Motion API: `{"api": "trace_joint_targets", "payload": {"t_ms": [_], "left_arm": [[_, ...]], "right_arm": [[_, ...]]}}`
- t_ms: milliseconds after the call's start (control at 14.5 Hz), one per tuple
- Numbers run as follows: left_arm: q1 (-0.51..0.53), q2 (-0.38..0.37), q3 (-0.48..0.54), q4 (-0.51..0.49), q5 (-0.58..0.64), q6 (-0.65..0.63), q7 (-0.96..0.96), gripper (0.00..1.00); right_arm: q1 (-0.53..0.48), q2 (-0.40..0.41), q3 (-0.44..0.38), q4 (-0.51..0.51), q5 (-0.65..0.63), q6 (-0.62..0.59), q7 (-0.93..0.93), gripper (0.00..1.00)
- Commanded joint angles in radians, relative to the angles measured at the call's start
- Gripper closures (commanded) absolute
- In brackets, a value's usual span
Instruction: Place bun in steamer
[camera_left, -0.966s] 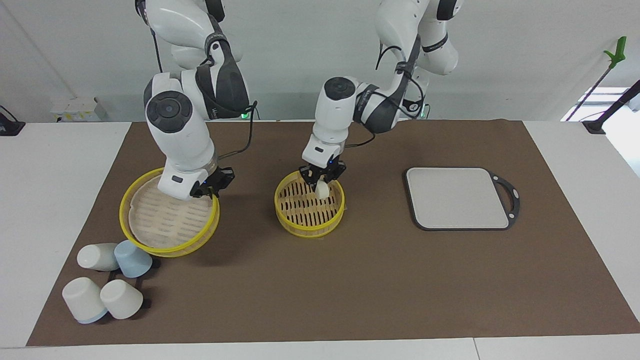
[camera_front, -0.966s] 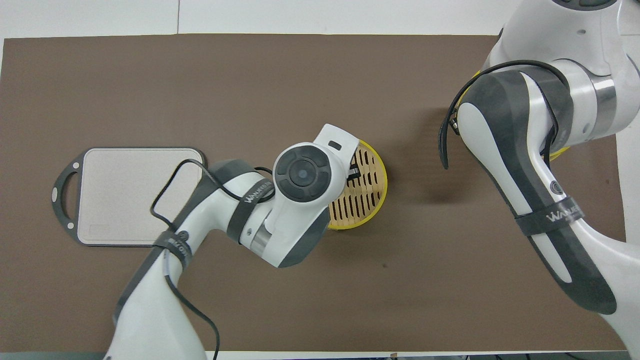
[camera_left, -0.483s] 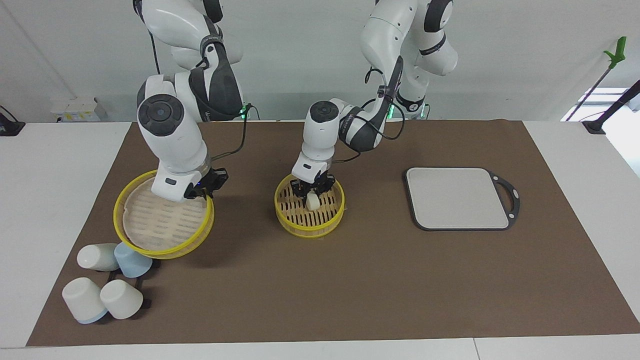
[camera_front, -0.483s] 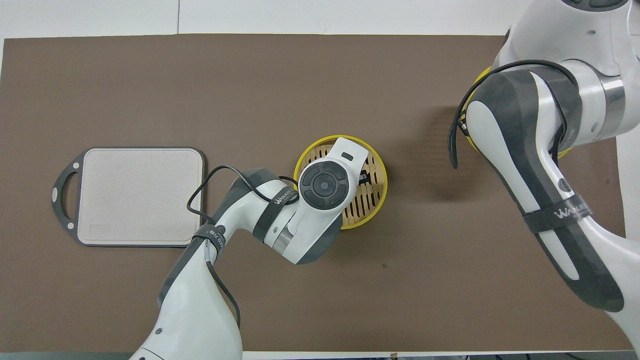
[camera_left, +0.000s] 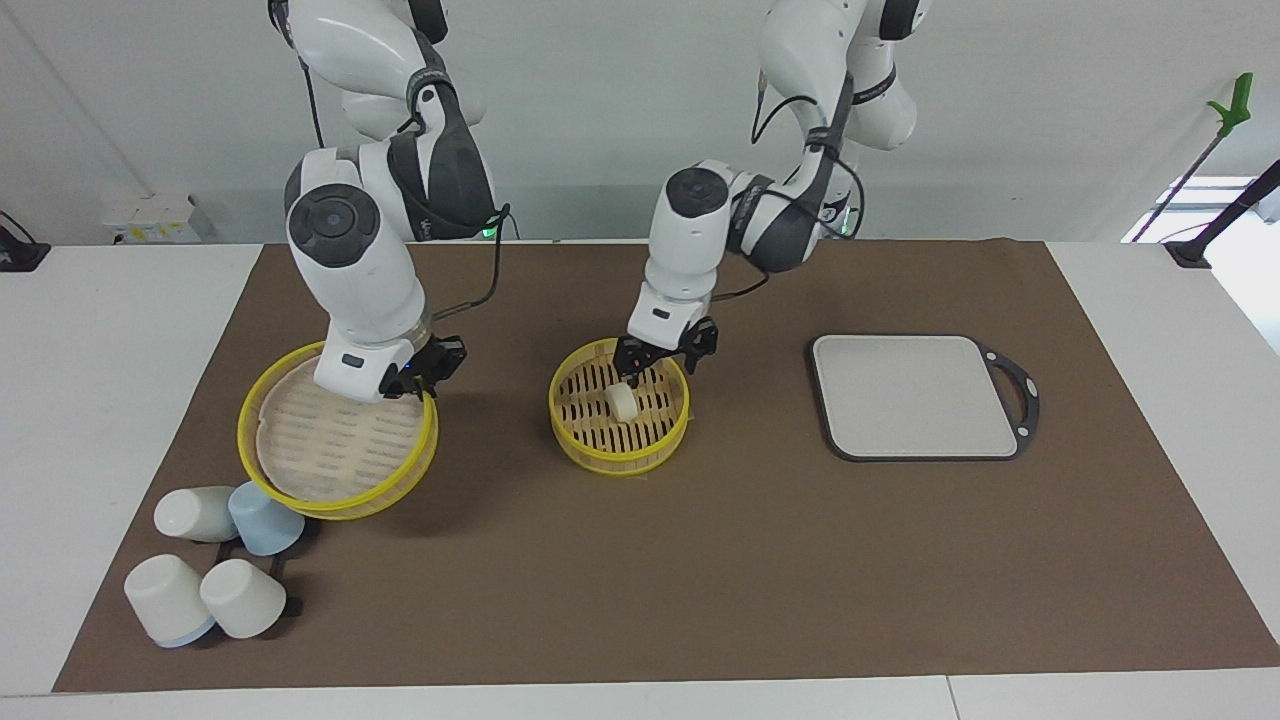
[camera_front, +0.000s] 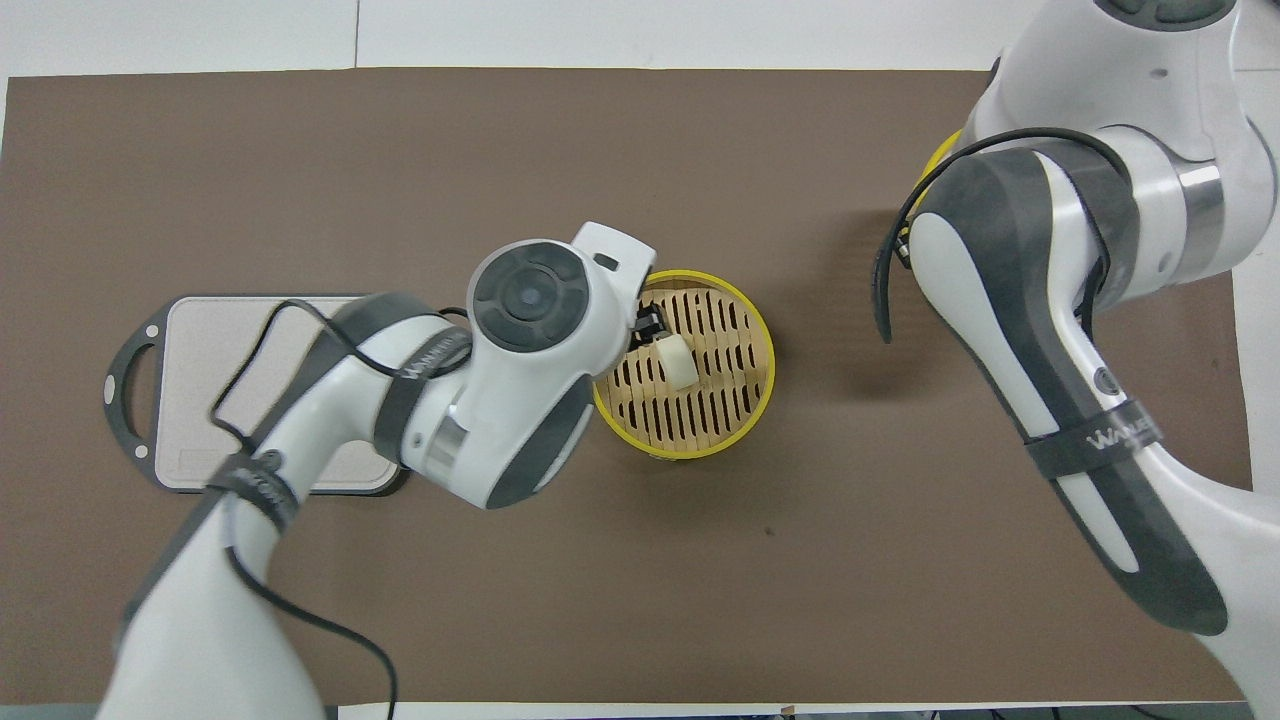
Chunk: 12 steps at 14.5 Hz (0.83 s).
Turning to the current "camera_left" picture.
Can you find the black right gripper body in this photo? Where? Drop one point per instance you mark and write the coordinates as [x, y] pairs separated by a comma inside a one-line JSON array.
[[412, 370]]

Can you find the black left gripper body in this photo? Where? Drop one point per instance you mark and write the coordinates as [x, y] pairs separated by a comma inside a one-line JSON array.
[[668, 345]]

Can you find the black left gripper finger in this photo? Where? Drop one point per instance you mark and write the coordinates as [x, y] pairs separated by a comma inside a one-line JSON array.
[[702, 345], [628, 362]]

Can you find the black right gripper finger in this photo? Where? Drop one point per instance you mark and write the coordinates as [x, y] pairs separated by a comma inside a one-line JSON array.
[[452, 358], [420, 392]]

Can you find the white steamed bun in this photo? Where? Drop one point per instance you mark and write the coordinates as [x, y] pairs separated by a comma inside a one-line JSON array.
[[624, 404]]

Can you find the yellow rimmed bamboo steamer lid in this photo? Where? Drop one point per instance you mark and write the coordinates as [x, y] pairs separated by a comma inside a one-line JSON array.
[[330, 450]]

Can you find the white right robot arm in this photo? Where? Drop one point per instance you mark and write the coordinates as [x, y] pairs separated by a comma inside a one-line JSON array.
[[360, 270]]

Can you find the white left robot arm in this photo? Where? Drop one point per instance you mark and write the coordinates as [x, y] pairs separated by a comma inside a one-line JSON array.
[[690, 240]]

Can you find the yellow bamboo steamer base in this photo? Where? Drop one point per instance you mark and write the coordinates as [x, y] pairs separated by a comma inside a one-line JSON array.
[[600, 440]]

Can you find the light blue cup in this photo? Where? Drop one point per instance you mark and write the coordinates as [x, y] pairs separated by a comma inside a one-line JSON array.
[[262, 530]]

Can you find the brown table mat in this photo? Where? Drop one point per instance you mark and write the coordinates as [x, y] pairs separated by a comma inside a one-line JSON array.
[[450, 600]]

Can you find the grey cutting board black rim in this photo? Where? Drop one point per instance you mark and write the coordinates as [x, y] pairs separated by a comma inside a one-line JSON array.
[[900, 420]]

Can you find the black cup rack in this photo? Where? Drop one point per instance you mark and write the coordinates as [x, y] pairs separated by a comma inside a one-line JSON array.
[[294, 606]]

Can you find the white cup lying sideways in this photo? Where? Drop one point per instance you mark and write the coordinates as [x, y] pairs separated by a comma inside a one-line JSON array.
[[190, 513]]

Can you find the plain white cup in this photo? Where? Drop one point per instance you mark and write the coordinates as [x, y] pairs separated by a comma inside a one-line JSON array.
[[243, 598]]

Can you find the white box yellow stickers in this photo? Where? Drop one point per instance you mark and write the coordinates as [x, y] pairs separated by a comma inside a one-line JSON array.
[[150, 218]]

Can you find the white cup with blue rim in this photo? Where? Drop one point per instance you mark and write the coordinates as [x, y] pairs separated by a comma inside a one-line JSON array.
[[165, 598]]

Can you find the black clamp device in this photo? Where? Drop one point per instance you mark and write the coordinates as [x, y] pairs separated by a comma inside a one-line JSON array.
[[20, 255]]

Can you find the green tipped grey pole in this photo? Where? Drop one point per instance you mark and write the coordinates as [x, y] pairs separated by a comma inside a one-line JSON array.
[[1240, 100]]

